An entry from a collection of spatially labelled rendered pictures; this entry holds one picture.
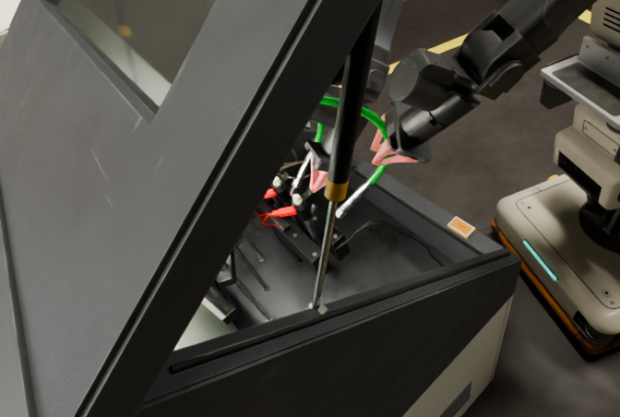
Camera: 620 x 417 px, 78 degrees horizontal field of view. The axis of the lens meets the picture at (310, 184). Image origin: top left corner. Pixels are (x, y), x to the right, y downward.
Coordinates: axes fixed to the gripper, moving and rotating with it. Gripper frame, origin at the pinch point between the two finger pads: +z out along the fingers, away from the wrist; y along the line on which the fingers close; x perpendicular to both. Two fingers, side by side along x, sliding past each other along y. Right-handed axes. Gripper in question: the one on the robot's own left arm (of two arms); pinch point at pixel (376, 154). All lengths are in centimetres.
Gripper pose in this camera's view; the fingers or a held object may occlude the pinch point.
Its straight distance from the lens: 69.1
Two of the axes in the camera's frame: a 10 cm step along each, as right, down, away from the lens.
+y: -0.1, 8.8, -4.7
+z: -5.0, 4.0, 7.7
